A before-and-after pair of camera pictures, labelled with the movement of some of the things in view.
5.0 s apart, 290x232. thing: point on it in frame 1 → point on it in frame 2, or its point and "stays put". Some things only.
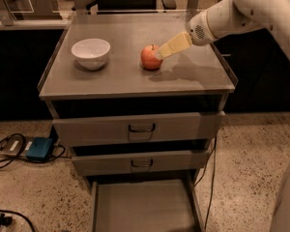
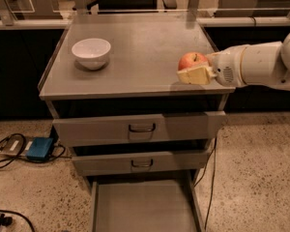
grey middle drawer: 139,161 stays put
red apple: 149,58 → 191,59
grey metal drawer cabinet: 141,107 stays put
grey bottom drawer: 145,205 stays put
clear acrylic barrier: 54,5 stays put
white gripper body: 198,30 → 225,67
